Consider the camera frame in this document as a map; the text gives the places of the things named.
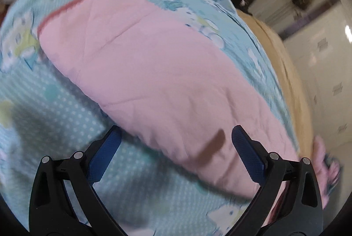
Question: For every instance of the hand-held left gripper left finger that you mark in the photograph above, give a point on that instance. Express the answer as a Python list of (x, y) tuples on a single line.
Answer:
[(106, 150)]

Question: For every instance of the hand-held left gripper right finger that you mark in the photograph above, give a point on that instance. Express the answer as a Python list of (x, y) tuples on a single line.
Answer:
[(249, 156)]

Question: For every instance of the pink quilt with blue printed side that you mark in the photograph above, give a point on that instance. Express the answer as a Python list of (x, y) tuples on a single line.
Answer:
[(165, 73)]

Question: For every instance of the pink puffy jacket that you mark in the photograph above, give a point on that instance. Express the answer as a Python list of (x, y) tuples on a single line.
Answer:
[(320, 161)]

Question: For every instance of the dark teal garment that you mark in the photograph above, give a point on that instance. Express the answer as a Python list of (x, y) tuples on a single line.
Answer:
[(330, 160)]

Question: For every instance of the white wardrobe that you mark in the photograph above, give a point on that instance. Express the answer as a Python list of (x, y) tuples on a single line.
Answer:
[(324, 60)]

